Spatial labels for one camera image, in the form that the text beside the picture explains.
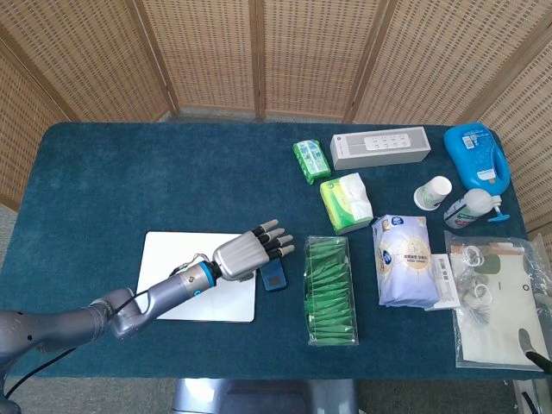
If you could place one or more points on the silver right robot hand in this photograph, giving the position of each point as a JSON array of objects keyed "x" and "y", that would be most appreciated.
[{"x": 539, "y": 360}]

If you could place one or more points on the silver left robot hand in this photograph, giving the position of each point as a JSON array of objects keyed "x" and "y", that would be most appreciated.
[{"x": 239, "y": 259}]

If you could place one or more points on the blue board eraser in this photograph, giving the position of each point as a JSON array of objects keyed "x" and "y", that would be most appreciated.
[{"x": 275, "y": 280}]

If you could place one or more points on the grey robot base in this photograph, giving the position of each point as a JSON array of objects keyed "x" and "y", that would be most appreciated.
[{"x": 259, "y": 399}]

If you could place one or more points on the white writing board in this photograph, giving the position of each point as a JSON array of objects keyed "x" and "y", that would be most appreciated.
[{"x": 172, "y": 250}]

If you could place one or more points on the clear plastic bag with parts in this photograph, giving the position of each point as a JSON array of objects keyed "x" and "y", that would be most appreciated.
[{"x": 491, "y": 336}]

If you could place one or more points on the clear box of green sachets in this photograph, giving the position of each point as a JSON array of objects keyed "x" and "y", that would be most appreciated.
[{"x": 331, "y": 293}]

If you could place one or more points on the blue table cloth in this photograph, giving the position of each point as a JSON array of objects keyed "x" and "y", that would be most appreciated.
[{"x": 172, "y": 181}]

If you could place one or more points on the green yellow tissue pack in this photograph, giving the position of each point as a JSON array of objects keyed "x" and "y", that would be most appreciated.
[{"x": 345, "y": 202}]

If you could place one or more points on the green wet wipes pack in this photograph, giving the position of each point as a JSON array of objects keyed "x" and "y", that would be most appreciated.
[{"x": 311, "y": 160}]

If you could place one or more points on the white barcode box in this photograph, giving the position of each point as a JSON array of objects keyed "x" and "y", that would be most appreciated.
[{"x": 446, "y": 280}]

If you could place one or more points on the white blue tissue pack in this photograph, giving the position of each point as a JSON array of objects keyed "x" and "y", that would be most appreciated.
[{"x": 405, "y": 263}]

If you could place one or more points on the white pump bottle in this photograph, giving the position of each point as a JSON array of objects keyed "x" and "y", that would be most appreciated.
[{"x": 466, "y": 209}]

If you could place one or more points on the grey power strip box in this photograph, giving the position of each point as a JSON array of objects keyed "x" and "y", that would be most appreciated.
[{"x": 379, "y": 148}]

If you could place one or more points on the white paper cup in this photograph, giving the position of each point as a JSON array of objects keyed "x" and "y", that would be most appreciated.
[{"x": 431, "y": 194}]

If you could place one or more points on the wicker folding screen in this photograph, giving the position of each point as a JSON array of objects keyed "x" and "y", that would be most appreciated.
[{"x": 215, "y": 52}]

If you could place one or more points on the blue detergent bottle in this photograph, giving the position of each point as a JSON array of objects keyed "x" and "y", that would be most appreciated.
[{"x": 476, "y": 155}]

